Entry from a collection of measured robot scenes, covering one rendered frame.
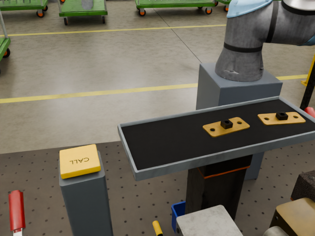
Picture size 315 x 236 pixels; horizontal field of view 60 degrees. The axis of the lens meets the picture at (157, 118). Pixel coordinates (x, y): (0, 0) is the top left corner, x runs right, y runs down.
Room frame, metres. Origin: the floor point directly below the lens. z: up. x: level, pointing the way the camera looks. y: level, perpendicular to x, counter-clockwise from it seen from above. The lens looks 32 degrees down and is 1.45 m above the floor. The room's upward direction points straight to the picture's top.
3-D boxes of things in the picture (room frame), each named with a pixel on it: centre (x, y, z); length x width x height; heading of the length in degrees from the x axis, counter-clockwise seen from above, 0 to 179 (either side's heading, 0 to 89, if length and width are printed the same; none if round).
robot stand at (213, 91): (0.83, -0.26, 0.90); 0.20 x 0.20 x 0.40; 10
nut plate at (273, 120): (0.45, -0.24, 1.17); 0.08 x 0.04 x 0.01; 97
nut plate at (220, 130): (0.42, -0.13, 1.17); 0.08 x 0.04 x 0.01; 113
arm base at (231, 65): (0.83, -0.26, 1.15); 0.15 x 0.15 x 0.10
